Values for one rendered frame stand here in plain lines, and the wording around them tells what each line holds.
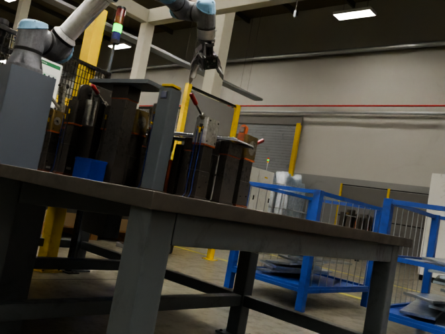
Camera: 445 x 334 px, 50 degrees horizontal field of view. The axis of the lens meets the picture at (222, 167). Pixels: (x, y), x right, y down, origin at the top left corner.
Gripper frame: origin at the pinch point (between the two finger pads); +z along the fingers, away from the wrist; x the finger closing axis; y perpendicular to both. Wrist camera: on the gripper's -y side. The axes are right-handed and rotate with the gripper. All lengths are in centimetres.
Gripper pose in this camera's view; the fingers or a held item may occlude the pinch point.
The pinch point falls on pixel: (205, 81)
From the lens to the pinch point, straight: 213.0
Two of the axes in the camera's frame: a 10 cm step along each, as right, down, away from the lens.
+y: 3.0, 5.5, -7.8
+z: -0.1, 8.2, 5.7
